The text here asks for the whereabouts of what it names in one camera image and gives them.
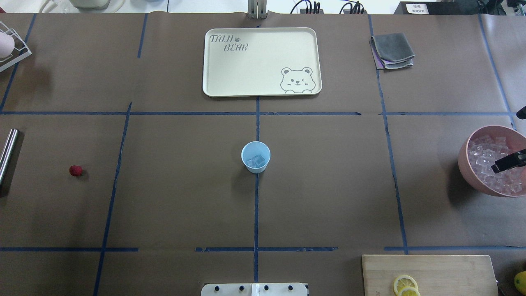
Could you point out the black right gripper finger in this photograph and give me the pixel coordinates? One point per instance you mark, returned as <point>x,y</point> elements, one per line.
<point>521,113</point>
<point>511,161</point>

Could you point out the clear ice cubes pile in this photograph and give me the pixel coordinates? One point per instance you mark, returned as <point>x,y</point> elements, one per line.
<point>483,151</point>

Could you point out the ice cubes in cup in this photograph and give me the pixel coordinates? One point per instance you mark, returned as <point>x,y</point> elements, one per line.
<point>256,161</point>

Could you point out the light blue plastic cup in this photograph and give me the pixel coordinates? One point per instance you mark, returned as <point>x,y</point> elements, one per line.
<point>254,148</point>

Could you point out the pink plastic cup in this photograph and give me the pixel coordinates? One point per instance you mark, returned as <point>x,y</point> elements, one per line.
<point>7,44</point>

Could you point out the pink bowl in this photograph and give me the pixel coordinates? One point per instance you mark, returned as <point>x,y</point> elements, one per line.
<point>516,141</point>

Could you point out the bamboo cutting board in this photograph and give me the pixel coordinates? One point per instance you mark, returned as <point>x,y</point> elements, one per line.
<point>436,275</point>

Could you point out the grey folded cloth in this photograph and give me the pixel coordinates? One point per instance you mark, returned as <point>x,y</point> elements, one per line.
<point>394,49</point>

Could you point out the purple folded cloth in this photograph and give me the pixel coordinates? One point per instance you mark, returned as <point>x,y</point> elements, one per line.
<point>377,61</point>

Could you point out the lemon slices stack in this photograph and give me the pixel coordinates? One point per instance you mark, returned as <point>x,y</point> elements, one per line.
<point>405,285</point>

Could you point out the cream bear serving tray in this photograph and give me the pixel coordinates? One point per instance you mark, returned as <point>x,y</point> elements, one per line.
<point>239,62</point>

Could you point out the red strawberry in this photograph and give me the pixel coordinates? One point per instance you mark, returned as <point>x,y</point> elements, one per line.
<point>75,170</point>

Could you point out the steel muddler with black tip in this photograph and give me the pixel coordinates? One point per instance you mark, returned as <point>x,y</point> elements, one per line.
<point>7,152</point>

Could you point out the aluminium frame post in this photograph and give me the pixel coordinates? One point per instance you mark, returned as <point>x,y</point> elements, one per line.
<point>257,9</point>

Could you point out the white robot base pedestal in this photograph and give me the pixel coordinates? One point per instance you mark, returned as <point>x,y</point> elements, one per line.
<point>255,289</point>

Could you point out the white wire cup rack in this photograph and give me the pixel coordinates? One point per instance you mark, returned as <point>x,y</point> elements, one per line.
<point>20,52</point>

